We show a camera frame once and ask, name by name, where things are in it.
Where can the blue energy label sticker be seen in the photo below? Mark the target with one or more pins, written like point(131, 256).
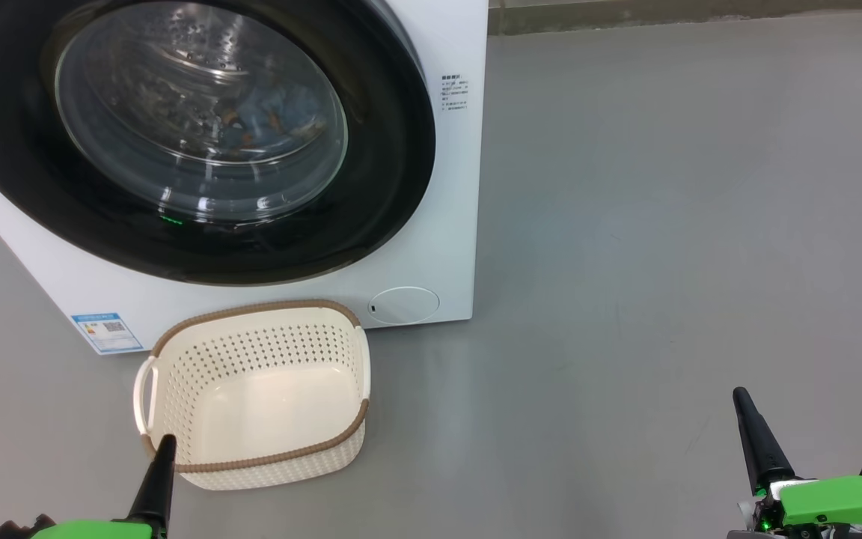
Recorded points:
point(107, 333)

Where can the white front-load washing machine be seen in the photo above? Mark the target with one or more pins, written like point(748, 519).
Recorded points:
point(446, 224)

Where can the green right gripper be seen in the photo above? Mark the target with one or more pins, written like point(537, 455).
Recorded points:
point(835, 501)

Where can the cream plastic laundry basket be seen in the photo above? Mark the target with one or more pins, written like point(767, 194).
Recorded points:
point(266, 404)

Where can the black round glass washer door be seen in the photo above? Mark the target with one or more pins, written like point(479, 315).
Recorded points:
point(386, 150)

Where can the washing machine drum with clothes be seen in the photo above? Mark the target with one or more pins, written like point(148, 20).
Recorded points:
point(176, 75)

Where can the black text warning sticker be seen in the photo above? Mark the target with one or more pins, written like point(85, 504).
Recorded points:
point(455, 93)

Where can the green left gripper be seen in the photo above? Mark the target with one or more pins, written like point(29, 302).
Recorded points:
point(94, 530)

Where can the round white filter cover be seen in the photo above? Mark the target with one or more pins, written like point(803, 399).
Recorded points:
point(403, 305)

